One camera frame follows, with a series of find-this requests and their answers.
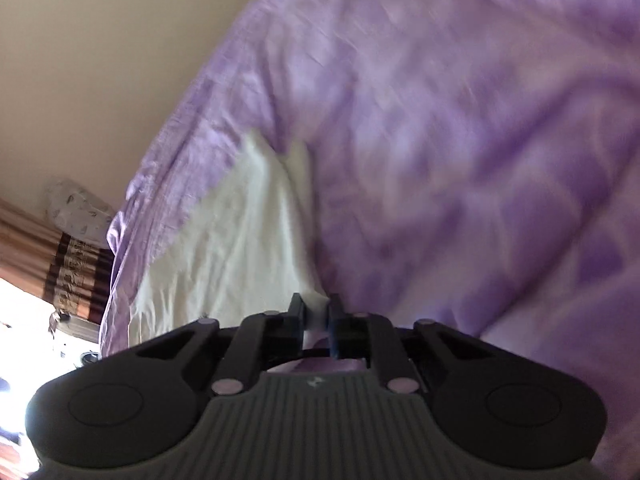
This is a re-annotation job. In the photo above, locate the white printed sweatshirt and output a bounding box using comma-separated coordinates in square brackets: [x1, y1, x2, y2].
[126, 131, 332, 357]

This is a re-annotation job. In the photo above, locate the brown patterned curtain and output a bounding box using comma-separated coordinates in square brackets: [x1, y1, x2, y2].
[0, 199, 117, 322]

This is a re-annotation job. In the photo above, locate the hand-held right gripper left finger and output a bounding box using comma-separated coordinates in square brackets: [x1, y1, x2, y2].
[135, 292, 307, 398]

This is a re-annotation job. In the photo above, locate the purple bed blanket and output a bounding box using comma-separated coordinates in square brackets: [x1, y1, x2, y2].
[99, 0, 640, 480]

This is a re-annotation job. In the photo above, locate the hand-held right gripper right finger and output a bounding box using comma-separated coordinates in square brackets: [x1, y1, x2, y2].
[327, 294, 495, 395]

